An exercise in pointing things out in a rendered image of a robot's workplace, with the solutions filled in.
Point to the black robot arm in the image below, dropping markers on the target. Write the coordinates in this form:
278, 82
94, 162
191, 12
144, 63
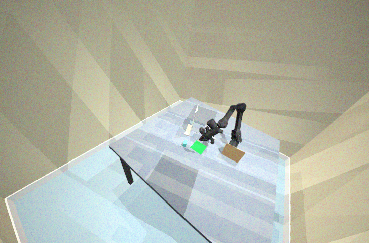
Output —
236, 132

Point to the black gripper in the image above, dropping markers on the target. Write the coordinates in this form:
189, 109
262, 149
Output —
206, 135

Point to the green square mat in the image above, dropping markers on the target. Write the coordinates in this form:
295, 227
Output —
198, 147

